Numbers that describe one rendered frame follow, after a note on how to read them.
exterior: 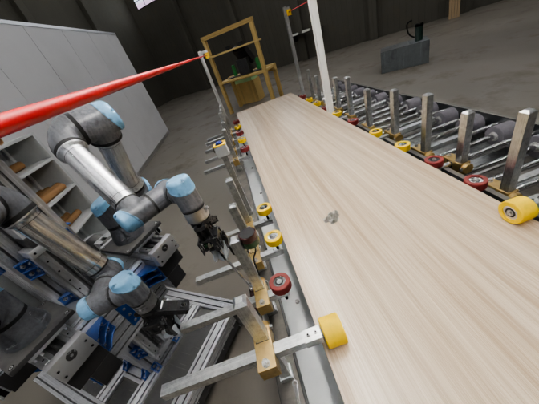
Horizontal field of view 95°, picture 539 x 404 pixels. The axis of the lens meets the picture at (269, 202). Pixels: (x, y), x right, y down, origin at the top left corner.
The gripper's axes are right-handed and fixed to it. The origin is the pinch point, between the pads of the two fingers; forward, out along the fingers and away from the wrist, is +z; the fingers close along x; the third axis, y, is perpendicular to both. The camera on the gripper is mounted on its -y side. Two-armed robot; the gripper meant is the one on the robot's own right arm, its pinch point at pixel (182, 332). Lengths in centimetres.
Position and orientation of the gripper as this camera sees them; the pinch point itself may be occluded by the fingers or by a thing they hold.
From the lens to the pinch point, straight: 112.9
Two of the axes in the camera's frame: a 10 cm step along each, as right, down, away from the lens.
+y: -9.4, 3.5, 0.0
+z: 3.0, 7.8, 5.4
